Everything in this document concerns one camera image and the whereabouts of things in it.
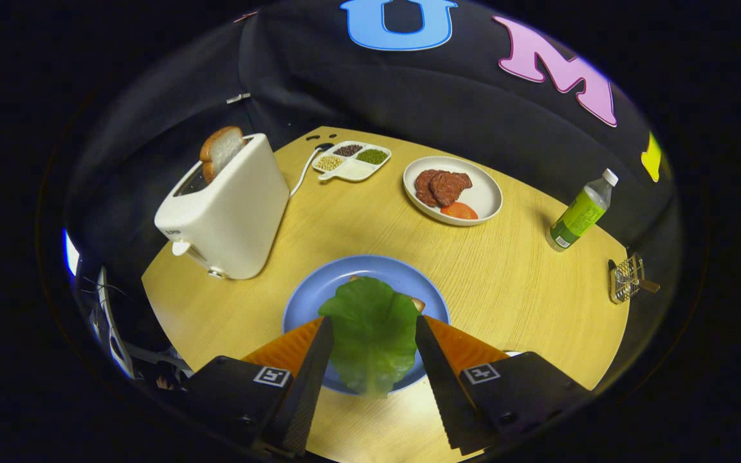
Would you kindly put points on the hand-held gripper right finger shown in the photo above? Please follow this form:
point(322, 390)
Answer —
point(441, 386)

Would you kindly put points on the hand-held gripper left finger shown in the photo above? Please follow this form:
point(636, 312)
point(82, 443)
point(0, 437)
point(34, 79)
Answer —
point(312, 392)

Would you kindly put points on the green lettuce leaf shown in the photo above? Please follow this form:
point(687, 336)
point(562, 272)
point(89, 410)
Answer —
point(370, 334)

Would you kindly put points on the white bread slice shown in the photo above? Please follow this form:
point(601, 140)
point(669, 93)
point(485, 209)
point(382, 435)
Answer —
point(222, 148)

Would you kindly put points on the bread slice with brown crust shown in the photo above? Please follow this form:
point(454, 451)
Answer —
point(418, 304)

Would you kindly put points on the blue plate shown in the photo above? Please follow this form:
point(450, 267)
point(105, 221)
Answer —
point(319, 289)

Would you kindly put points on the red tomato slice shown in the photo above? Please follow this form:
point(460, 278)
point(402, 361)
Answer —
point(459, 211)

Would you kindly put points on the round white plate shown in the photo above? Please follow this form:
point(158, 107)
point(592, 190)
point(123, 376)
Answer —
point(483, 193)

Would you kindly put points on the brown meat patty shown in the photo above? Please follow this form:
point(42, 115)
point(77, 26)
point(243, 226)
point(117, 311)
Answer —
point(423, 186)
point(448, 188)

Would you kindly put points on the white toaster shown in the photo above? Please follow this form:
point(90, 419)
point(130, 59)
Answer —
point(229, 212)

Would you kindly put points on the clear bottle with green label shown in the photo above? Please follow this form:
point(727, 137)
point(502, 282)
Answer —
point(579, 215)

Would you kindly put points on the white divided dish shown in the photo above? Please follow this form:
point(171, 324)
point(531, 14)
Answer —
point(354, 172)

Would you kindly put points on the pile of yellow beans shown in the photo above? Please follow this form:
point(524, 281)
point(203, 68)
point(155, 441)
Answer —
point(329, 163)

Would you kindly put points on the pile of green beans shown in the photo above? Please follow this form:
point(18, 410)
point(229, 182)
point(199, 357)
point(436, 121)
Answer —
point(372, 156)

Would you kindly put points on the pile of dark beans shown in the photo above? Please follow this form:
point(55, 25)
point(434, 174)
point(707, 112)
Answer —
point(348, 150)

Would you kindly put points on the black backdrop cloth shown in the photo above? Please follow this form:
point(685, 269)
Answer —
point(409, 96)

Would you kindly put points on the silver clip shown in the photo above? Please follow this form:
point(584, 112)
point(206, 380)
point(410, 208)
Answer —
point(238, 98)

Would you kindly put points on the copper clip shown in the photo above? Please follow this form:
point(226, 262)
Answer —
point(246, 15)

